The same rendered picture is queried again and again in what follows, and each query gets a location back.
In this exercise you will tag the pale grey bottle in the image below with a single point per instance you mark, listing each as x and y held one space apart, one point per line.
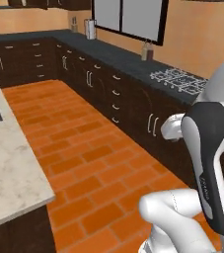
144 53

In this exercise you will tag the dark island cabinet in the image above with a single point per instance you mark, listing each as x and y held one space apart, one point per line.
21 234

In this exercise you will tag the white paper towel roll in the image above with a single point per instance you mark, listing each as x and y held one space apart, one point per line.
90 29

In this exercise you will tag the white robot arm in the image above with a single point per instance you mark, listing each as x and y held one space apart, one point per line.
202 141

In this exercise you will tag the brown bottle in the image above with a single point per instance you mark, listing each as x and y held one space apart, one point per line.
150 52

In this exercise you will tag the dark cupboard run with drawers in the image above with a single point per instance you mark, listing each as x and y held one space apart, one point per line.
18 62

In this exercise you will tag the small grey knife block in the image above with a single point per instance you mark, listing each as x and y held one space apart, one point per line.
74 24

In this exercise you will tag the dark cupboard door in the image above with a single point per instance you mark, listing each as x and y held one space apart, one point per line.
139 115
164 148

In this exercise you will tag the black framed window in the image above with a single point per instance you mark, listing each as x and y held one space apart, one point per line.
130 16

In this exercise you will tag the grey gas hob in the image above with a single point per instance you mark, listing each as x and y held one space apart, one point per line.
179 80

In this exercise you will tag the long dark cupboard run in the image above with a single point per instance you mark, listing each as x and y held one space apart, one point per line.
100 82

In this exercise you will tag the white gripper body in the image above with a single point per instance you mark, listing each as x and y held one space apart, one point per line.
172 127

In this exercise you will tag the dark wall cupboards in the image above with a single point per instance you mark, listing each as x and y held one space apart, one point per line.
57 3

